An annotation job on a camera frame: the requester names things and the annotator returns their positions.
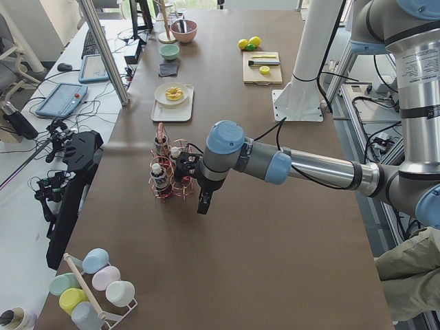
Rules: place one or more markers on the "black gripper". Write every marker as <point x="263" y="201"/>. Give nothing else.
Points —
<point x="208" y="189"/>

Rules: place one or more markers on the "tea bottle slot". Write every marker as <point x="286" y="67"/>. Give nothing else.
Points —
<point x="159" y="176"/>
<point x="174" y="156"/>

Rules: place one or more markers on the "tea bottle front slot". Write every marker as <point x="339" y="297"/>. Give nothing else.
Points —
<point x="159" y="176"/>

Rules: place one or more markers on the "cream serving tray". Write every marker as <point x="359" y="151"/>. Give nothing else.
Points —
<point x="165" y="110"/>

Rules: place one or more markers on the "white round plate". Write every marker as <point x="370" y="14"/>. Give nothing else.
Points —
<point x="160" y="93"/>

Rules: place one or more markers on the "light blue cup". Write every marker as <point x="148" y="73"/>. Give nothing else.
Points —
<point x="95" y="260"/>

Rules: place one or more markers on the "white cup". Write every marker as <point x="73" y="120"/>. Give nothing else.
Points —
<point x="120" y="293"/>

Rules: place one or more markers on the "pink cup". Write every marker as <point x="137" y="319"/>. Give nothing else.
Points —
<point x="104" y="277"/>

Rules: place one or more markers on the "wooden cutting board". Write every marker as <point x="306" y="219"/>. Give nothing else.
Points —
<point x="251" y="75"/>

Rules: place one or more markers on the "grey folded cloth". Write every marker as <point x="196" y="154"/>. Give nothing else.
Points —
<point x="168" y="69"/>

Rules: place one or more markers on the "half lemon slice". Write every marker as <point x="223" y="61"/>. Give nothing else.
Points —
<point x="264" y="70"/>

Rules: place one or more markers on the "mint green bowl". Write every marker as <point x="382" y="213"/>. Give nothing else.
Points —
<point x="169" y="52"/>

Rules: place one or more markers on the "green lime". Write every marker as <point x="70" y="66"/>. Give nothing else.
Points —
<point x="250" y="47"/>

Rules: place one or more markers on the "yellow lemon lower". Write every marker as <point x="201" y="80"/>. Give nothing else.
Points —
<point x="243" y="43"/>

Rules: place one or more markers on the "yellow lemon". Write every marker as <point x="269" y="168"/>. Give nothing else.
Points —
<point x="243" y="43"/>
<point x="255" y="41"/>

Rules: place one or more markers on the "wooden mug tree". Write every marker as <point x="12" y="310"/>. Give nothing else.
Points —
<point x="165" y="37"/>

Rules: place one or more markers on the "yellow lemon upper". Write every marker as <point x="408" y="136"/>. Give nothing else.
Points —
<point x="255" y="41"/>

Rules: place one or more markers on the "pale green cup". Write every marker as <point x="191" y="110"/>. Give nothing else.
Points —
<point x="63" y="282"/>

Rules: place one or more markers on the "grey blue cup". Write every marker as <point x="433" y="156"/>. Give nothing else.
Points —
<point x="85" y="317"/>

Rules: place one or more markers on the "pink bowl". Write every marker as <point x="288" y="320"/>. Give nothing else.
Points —
<point x="184" y="30"/>

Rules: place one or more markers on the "yellow cup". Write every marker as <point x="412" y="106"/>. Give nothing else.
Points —
<point x="70" y="298"/>

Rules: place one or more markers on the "blue teach pendant far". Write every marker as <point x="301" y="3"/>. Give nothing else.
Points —
<point x="92" y="70"/>

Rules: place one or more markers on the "blue teach pendant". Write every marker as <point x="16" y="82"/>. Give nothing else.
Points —
<point x="62" y="101"/>
<point x="92" y="70"/>

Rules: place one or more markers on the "blue teach pendant near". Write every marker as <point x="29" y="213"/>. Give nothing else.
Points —
<point x="62" y="101"/>

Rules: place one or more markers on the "black keyboard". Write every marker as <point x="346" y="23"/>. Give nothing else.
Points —
<point x="89" y="46"/>

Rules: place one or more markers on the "black computer mouse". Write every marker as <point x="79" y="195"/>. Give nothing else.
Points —
<point x="64" y="67"/>

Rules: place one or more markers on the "black water bottle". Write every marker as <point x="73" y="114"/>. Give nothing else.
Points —
<point x="20" y="124"/>

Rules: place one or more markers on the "person in olive clothing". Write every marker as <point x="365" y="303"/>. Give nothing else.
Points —
<point x="409" y="274"/>

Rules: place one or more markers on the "copper wire bottle rack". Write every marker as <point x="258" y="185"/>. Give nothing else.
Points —
<point x="180" y="189"/>

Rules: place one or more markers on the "tea bottle handle side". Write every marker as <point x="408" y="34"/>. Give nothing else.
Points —
<point x="162" y="146"/>

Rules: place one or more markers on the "glazed ring pastry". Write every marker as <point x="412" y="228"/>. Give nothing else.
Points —
<point x="174" y="94"/>

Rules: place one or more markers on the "aluminium frame post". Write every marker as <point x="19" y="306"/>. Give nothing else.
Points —
<point x="93" y="23"/>

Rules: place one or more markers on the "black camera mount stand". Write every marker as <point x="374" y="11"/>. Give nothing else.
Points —
<point x="60" y="195"/>

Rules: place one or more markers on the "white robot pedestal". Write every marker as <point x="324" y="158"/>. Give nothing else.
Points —
<point x="300" y="99"/>

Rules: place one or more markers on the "wooden rack handle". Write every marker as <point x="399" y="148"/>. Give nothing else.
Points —
<point x="94" y="303"/>

